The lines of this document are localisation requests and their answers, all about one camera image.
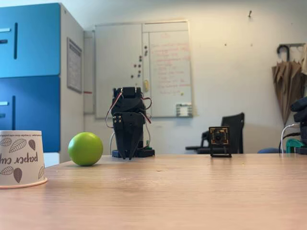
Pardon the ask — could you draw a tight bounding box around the green ball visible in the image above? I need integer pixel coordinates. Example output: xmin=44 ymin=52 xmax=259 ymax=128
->
xmin=68 ymin=131 xmax=104 ymax=167

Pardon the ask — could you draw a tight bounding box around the white leaf-print paper cup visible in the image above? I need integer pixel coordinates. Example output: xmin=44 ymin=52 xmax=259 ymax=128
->
xmin=0 ymin=130 xmax=48 ymax=190

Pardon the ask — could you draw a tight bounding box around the whiteboard eraser holder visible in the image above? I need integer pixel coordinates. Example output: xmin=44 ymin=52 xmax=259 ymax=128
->
xmin=175 ymin=103 xmax=193 ymax=117

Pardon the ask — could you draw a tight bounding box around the black chair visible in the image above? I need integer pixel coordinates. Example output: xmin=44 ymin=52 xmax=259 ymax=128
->
xmin=186 ymin=112 xmax=245 ymax=154

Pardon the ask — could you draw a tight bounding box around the blue and grey cabinet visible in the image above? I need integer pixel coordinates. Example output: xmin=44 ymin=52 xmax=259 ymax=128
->
xmin=0 ymin=2 xmax=84 ymax=168

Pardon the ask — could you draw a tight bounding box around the blue chair seat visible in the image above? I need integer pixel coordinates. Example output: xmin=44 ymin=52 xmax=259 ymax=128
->
xmin=258 ymin=148 xmax=285 ymax=154

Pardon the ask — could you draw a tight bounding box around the folded brown umbrella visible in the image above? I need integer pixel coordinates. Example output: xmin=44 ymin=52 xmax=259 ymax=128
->
xmin=272 ymin=59 xmax=307 ymax=127

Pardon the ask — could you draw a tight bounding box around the green table clamp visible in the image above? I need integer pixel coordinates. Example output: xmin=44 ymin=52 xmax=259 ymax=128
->
xmin=285 ymin=138 xmax=304 ymax=154

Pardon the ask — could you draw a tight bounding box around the white cable behind robot base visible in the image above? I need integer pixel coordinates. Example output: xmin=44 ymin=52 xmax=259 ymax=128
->
xmin=109 ymin=131 xmax=117 ymax=154

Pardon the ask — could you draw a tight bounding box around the wall whiteboard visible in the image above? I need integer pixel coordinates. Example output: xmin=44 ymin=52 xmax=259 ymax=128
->
xmin=94 ymin=21 xmax=194 ymax=119

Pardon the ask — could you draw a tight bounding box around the small camera module on stand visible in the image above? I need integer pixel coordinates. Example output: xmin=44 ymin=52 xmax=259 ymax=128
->
xmin=208 ymin=126 xmax=233 ymax=158

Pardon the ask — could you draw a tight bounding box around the grey wall coat rack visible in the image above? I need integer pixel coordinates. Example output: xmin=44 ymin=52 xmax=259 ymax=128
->
xmin=277 ymin=43 xmax=307 ymax=60

